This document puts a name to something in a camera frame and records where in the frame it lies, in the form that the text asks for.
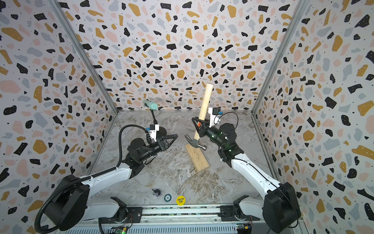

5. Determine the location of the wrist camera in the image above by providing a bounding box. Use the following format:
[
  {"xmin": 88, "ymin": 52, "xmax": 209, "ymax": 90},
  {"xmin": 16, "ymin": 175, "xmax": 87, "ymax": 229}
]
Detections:
[
  {"xmin": 147, "ymin": 124, "xmax": 160, "ymax": 141},
  {"xmin": 208, "ymin": 107, "xmax": 223, "ymax": 127}
]

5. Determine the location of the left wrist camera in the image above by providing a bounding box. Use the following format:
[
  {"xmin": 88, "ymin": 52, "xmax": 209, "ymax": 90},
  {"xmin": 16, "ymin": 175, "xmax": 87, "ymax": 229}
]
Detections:
[{"xmin": 147, "ymin": 124, "xmax": 160, "ymax": 141}]

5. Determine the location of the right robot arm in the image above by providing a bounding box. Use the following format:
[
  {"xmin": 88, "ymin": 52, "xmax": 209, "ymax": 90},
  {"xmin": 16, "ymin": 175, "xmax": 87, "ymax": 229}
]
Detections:
[{"xmin": 192, "ymin": 118, "xmax": 301, "ymax": 234}]

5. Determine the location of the small dark clip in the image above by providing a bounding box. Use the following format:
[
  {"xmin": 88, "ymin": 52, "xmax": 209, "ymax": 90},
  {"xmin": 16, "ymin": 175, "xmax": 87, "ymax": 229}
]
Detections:
[{"xmin": 153, "ymin": 189, "xmax": 162, "ymax": 197}]

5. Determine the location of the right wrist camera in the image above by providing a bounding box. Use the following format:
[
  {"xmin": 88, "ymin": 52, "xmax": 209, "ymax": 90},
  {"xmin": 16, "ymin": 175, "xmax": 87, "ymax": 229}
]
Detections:
[{"xmin": 208, "ymin": 107, "xmax": 223, "ymax": 127}]

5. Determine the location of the left black corrugated cable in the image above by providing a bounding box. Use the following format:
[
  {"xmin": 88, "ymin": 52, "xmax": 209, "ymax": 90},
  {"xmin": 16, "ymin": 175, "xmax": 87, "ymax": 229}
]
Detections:
[{"xmin": 34, "ymin": 124, "xmax": 150, "ymax": 234}]

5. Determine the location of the wooden handle claw hammer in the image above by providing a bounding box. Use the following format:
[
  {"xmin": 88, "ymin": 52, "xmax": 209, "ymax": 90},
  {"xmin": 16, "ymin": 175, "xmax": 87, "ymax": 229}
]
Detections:
[{"xmin": 185, "ymin": 83, "xmax": 213, "ymax": 151}]

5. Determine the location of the wooden block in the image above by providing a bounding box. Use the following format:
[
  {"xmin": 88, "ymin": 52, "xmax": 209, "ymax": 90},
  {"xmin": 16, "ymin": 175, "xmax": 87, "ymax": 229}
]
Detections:
[{"xmin": 186, "ymin": 144, "xmax": 209, "ymax": 172}]

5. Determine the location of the black microphone stand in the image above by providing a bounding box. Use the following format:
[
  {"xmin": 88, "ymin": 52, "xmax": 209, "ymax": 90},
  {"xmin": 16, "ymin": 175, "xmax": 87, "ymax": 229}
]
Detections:
[{"xmin": 149, "ymin": 109, "xmax": 167, "ymax": 141}]

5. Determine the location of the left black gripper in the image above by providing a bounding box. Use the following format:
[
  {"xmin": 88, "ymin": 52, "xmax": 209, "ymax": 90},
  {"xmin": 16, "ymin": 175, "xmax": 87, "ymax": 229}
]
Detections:
[{"xmin": 140, "ymin": 136, "xmax": 179, "ymax": 164}]

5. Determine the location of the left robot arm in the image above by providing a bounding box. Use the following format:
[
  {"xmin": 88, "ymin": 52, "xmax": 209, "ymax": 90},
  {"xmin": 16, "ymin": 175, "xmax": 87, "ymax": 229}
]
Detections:
[{"xmin": 35, "ymin": 134, "xmax": 178, "ymax": 234}]

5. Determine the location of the yellow round sticker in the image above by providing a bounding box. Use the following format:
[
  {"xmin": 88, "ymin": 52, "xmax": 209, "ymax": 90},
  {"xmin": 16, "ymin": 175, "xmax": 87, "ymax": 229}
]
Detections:
[{"xmin": 176, "ymin": 196, "xmax": 186, "ymax": 206}]

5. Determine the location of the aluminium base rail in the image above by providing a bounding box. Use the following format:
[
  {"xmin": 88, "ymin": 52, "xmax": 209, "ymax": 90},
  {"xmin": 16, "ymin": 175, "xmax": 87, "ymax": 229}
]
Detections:
[{"xmin": 52, "ymin": 204, "xmax": 304, "ymax": 234}]

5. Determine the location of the green ring sticker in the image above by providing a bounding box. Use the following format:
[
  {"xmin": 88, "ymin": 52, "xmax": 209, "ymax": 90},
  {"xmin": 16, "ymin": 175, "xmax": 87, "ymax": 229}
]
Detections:
[{"xmin": 164, "ymin": 194, "xmax": 172, "ymax": 202}]

